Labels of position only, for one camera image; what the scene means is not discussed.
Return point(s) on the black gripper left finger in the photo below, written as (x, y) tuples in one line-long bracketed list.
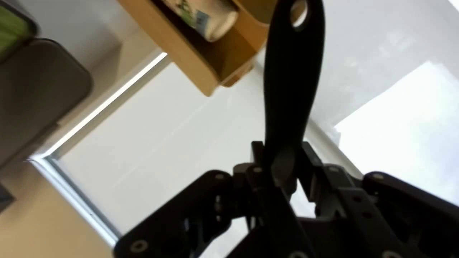
[(192, 215)]

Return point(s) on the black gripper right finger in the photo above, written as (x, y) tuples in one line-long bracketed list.
[(392, 215)]

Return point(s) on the black plastic spoon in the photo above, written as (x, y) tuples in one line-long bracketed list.
[(292, 71)]

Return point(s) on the wooden coffee cup holder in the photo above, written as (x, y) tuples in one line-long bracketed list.
[(192, 57)]

